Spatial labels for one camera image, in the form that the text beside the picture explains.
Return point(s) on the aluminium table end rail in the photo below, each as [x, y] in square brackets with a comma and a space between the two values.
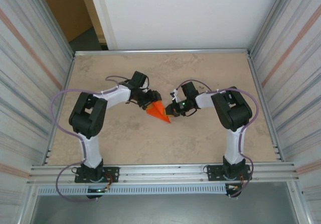
[163, 52]

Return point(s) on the orange paper sheet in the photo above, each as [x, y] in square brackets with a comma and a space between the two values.
[158, 112]

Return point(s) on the white door frame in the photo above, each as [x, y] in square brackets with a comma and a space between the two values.
[105, 20]

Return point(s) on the brown wooden door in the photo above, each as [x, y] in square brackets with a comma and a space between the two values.
[62, 8]

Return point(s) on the small controller board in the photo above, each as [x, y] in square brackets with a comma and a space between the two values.
[97, 190]
[233, 187]

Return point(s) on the long aluminium base rail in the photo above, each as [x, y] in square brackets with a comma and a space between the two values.
[163, 173]

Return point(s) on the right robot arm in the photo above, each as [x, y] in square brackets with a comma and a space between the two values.
[233, 108]

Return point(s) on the grey metal lower panel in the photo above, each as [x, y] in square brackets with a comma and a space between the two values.
[163, 209]

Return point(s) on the corrugated translucent side panel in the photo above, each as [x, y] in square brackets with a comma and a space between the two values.
[296, 83]
[25, 83]

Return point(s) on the aluminium side frame rail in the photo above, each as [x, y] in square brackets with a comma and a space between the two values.
[262, 96]
[66, 83]

